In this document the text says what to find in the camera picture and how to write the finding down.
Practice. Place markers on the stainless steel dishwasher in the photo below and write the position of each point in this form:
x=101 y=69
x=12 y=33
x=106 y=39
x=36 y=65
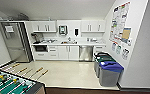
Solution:
x=86 y=53

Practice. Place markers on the steel sink basin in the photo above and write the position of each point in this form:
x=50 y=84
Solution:
x=69 y=42

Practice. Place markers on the chrome faucet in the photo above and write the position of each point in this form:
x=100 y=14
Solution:
x=70 y=39

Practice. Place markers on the white base cabinet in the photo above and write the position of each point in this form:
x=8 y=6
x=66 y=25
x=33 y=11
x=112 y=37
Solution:
x=64 y=52

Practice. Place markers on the black soap dispenser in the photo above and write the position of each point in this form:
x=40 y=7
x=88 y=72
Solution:
x=76 y=31

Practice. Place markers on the steel paper towel dispenser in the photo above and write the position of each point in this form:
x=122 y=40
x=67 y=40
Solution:
x=63 y=30

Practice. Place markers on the grey bin green lid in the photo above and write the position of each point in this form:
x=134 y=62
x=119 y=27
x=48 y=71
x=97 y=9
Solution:
x=102 y=59

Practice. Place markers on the black built-in microwave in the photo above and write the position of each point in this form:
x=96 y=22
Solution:
x=41 y=48

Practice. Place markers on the grey bin blue lid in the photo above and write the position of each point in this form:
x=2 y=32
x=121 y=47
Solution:
x=110 y=75

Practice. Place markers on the tan paper sheet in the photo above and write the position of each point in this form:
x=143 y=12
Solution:
x=126 y=34

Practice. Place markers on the stainless steel refrigerator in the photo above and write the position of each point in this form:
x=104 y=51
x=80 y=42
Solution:
x=16 y=41

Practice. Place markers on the grey clutter atop refrigerator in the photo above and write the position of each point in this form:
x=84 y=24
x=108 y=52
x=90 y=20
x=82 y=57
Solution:
x=23 y=17

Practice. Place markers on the green foosball table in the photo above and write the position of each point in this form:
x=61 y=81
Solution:
x=7 y=83

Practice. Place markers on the white wall cabinet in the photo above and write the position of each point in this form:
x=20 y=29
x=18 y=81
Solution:
x=43 y=26
x=93 y=26

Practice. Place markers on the large colourful wall poster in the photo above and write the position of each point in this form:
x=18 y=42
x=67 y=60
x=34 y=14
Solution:
x=118 y=20

